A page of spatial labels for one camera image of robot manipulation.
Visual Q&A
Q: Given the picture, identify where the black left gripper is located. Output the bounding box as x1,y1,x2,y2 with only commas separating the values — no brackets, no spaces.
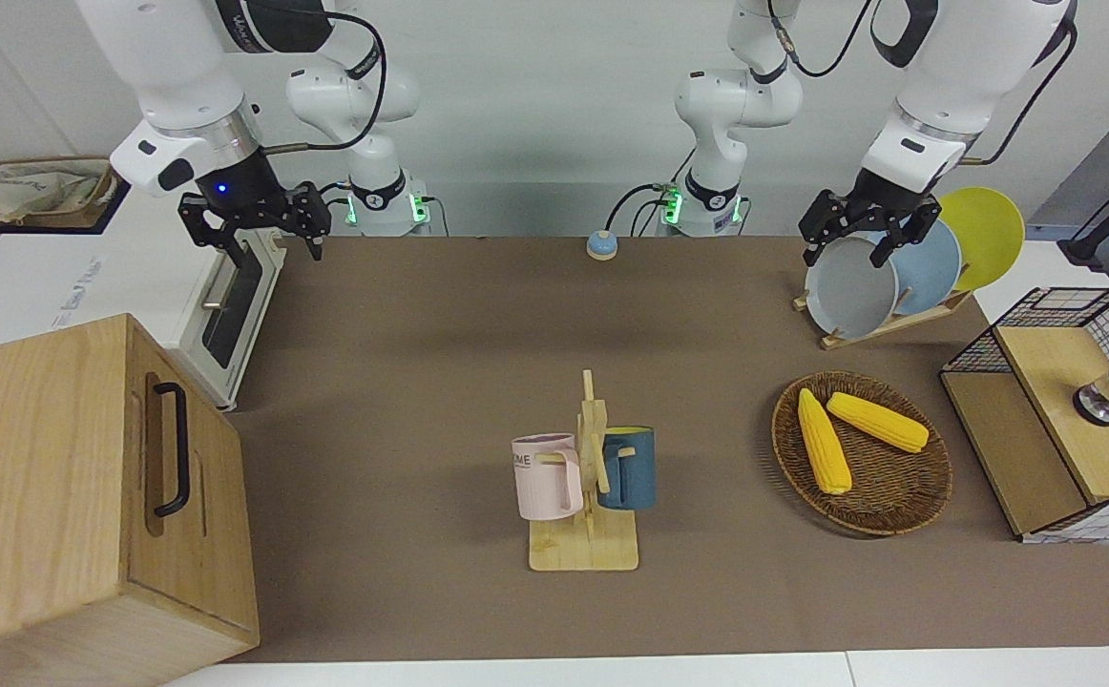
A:
798,168,943,271

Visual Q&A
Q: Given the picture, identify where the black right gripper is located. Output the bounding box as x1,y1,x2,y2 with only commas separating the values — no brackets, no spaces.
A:
179,151,333,269

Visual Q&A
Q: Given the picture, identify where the yellow corn cob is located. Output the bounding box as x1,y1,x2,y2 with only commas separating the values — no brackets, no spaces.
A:
797,387,853,495
826,391,930,453

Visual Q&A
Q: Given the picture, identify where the brown table mat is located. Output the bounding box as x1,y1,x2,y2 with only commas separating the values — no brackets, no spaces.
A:
225,236,1109,664

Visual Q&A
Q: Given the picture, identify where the black right base cable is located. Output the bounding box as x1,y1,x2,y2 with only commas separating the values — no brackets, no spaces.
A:
321,179,450,238

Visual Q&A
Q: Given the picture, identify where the light blue plate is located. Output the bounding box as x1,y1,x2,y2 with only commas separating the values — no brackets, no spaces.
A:
868,218,963,316

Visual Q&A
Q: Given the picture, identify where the yellow plate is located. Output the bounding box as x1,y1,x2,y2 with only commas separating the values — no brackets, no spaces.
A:
936,186,1026,293

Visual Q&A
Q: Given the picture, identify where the grey plate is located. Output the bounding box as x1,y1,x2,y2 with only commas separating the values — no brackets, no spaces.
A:
805,236,900,341

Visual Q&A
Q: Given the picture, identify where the white toaster oven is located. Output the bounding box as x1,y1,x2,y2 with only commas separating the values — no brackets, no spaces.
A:
0,178,288,413

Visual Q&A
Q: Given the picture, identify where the brown rimmed tray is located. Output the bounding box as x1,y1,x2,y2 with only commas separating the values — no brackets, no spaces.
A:
0,156,126,232

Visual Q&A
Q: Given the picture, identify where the black box handle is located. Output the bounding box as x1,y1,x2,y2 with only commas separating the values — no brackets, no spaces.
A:
153,382,191,518

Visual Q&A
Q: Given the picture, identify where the wire basket with wooden shelf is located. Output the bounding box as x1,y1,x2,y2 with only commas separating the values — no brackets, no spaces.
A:
939,286,1109,545

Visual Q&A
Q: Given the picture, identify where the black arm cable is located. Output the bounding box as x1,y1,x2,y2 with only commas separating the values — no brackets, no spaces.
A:
263,5,389,156
766,0,1080,168

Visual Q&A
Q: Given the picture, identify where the pink ribbed mug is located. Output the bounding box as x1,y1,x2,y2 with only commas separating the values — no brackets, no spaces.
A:
512,434,584,522

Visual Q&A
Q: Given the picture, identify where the brown wicker basket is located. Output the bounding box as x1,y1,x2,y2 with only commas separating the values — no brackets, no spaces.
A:
771,371,953,537

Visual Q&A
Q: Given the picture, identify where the black base cable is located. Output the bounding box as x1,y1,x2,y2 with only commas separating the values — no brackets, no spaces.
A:
321,179,450,238
605,181,681,238

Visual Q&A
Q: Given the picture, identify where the tray with crumpled paper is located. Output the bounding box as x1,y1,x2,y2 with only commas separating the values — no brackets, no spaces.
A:
0,160,112,227

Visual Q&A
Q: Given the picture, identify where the large wooden box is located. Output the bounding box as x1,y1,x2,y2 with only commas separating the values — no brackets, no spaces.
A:
0,314,262,687

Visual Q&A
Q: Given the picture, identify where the silver oven door handle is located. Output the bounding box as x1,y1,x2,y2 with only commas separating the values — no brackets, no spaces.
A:
201,256,246,311

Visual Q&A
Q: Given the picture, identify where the wooden plate rack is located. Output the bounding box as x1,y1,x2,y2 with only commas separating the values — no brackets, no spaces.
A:
793,286,973,350

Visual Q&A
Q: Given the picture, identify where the dark blue mug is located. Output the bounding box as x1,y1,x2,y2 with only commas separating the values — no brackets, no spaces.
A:
597,426,658,510

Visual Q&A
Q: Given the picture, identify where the wooden mug rack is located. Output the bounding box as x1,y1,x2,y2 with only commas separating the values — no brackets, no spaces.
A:
528,369,640,573

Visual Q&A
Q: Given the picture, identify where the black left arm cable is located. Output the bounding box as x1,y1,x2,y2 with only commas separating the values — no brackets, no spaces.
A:
766,0,1080,168

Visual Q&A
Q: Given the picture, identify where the black left base cable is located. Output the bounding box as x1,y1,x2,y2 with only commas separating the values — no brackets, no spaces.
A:
605,181,681,238

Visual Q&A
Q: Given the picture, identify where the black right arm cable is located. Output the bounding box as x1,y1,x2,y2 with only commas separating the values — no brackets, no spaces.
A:
263,5,389,156

